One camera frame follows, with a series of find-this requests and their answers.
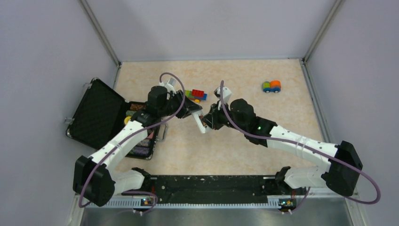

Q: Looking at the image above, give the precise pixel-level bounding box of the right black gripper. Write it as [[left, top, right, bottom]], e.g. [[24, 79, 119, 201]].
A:
[[201, 100, 247, 133]]

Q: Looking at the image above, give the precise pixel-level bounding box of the purple cable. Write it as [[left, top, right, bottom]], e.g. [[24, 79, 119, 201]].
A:
[[219, 80, 382, 206], [78, 72, 186, 209]]

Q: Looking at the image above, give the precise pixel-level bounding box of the white remote control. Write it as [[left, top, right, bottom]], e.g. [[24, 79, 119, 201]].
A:
[[192, 110, 210, 134]]

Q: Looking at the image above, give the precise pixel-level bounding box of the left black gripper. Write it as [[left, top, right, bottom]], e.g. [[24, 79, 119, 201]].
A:
[[159, 89, 202, 119]]

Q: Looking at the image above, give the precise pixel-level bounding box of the lego brick truck toy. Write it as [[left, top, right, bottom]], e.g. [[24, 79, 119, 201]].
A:
[[184, 89, 207, 104]]

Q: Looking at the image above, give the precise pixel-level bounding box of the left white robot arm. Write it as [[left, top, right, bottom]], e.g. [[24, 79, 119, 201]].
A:
[[73, 86, 202, 207]]

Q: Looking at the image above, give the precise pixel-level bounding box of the orange blue toy car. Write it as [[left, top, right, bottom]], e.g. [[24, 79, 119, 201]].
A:
[[262, 80, 281, 93]]

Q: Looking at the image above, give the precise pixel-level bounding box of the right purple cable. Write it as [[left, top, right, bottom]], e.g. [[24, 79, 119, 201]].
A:
[[219, 80, 382, 206]]

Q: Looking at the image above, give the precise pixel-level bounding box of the black poker chip case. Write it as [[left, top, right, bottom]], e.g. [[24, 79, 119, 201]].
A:
[[66, 78, 145, 150]]

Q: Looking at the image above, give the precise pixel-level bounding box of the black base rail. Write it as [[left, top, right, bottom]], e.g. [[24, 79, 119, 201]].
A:
[[137, 175, 306, 206]]

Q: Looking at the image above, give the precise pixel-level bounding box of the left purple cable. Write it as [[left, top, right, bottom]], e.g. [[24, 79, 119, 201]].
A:
[[78, 72, 186, 209]]

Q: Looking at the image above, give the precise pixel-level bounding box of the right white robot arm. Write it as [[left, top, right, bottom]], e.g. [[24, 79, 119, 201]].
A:
[[200, 99, 363, 197]]

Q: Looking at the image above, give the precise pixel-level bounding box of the yellow poker chip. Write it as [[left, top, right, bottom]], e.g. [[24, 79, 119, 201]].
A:
[[124, 116, 131, 125]]

